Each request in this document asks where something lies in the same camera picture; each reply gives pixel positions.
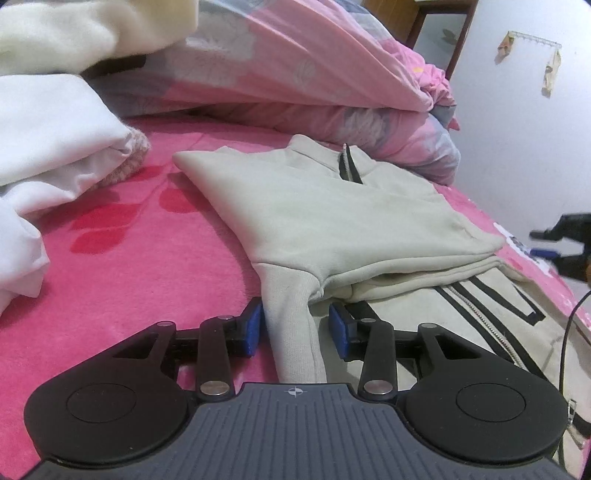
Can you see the beige zip jacket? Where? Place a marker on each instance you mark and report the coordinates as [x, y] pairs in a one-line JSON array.
[[346, 221]]

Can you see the wooden door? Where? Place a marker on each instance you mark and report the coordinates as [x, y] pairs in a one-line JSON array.
[[390, 18]]

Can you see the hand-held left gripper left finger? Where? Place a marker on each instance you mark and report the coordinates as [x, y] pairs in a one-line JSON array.
[[253, 328]]

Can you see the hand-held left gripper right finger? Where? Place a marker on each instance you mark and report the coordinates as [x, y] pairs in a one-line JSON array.
[[337, 332]]

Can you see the dark door frame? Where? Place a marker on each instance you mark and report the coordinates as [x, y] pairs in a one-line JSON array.
[[464, 41]]

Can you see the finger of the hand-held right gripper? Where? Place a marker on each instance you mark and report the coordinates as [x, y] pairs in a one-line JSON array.
[[572, 228], [575, 263]]

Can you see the long hanging cloth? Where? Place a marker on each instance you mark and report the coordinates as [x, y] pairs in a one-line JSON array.
[[551, 74]]

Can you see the small hanging cloth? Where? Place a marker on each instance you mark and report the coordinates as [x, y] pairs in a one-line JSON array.
[[505, 46]]

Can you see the white cloth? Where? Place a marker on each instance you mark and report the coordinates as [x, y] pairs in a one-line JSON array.
[[46, 138]]

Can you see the wall hook rack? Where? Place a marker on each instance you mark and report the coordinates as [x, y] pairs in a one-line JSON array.
[[535, 40]]

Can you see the pink floral blanket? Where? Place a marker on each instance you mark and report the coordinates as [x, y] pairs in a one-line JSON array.
[[161, 258]]

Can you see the pink grey quilt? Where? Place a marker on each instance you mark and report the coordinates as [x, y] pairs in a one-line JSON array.
[[300, 69]]

